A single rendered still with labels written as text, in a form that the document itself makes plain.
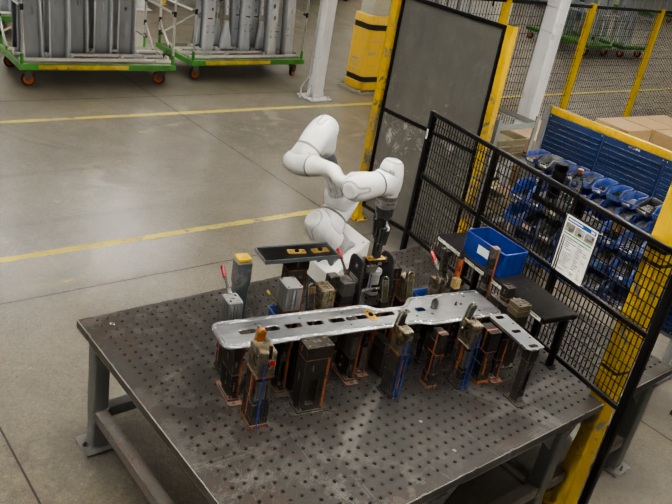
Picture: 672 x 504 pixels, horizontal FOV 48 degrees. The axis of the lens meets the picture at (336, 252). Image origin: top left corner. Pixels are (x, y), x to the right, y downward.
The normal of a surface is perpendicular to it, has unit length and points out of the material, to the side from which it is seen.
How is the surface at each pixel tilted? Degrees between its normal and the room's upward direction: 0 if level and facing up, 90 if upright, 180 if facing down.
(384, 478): 0
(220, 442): 0
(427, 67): 90
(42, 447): 0
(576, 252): 90
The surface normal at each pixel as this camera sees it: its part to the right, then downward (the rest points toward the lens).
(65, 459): 0.16, -0.89
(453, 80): -0.78, 0.16
